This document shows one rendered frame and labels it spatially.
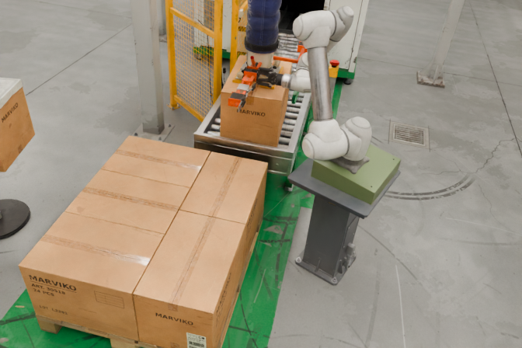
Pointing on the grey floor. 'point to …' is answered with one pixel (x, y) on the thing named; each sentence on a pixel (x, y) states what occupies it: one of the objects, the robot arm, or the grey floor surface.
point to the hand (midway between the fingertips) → (251, 74)
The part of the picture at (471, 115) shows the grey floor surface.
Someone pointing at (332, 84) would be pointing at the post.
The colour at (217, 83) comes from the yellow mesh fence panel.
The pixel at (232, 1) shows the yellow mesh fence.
